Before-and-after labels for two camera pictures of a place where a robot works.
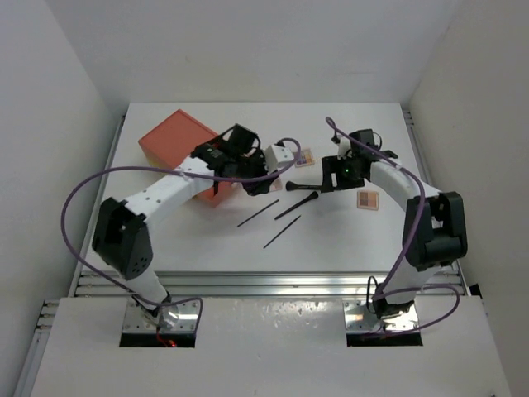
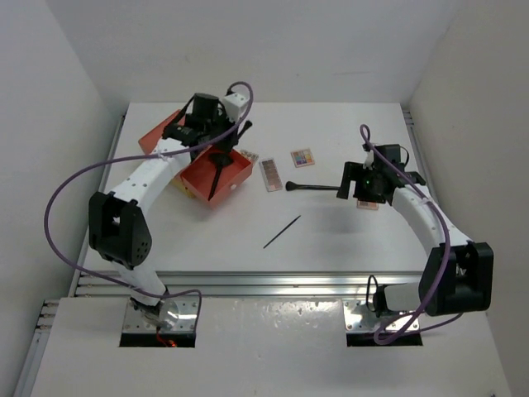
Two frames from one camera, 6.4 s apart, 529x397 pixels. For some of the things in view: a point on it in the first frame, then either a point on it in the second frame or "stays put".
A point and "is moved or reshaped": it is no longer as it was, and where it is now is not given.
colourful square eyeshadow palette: x=304 y=158 stays put
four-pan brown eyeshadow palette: x=368 y=199 stays put
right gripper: x=331 y=165 -> x=350 y=174
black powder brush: x=291 y=186 stays put
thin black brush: x=281 y=232 stays put
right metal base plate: x=358 y=318 stays put
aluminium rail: x=252 y=284 stays put
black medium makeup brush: x=312 y=196 is moved or reshaped
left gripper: x=257 y=187 -> x=227 y=145
